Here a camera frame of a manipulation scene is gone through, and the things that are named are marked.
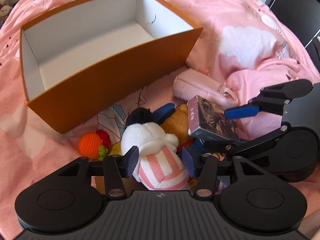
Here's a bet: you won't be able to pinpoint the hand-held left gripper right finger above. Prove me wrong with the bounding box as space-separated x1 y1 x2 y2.
182 146 269 198

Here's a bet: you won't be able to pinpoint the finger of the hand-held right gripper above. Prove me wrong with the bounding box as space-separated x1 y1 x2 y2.
200 123 290 161
224 80 295 119

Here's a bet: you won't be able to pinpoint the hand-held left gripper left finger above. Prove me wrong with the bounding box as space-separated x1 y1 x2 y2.
51 146 139 199

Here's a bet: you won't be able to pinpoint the yellow crochet toy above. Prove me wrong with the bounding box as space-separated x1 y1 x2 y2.
109 142 125 157

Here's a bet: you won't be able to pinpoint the white plush toy striped pants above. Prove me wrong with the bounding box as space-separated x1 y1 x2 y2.
121 107 190 190

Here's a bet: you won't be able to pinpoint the dark printed card box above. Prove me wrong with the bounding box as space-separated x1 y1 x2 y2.
187 95 242 142

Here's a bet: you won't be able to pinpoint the red crochet strawberry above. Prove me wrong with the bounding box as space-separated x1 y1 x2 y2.
96 129 111 147

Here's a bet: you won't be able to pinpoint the brown bear plush blue hat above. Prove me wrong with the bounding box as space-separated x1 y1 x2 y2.
152 102 208 156

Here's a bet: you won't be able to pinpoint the orange crochet fruit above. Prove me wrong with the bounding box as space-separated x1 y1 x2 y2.
78 132 108 161

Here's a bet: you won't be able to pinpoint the pink pouch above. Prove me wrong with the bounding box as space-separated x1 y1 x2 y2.
172 68 239 109

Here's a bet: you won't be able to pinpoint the orange cardboard box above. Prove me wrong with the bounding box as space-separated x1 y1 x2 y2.
19 0 203 134

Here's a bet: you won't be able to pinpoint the pink printed blanket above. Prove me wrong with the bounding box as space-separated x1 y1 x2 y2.
0 0 320 240

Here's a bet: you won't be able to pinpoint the black desk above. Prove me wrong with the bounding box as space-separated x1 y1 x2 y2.
265 0 320 63

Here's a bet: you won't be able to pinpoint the person's pale pink clothing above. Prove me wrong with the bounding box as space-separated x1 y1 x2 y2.
299 212 320 240

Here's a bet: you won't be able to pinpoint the background plush toys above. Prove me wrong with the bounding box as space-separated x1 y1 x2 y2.
0 0 13 23

